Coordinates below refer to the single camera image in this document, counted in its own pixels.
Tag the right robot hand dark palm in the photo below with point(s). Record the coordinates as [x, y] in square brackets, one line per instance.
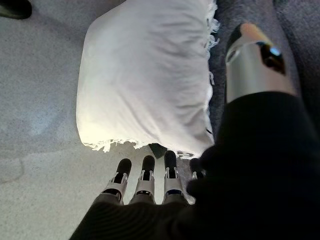
[250, 175]

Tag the white fringed cushion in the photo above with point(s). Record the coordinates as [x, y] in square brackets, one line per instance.
[145, 75]

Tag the grey fabric armchair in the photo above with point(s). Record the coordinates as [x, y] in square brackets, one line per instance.
[295, 30]

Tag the silver left robot leg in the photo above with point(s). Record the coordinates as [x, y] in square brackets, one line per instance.
[15, 8]

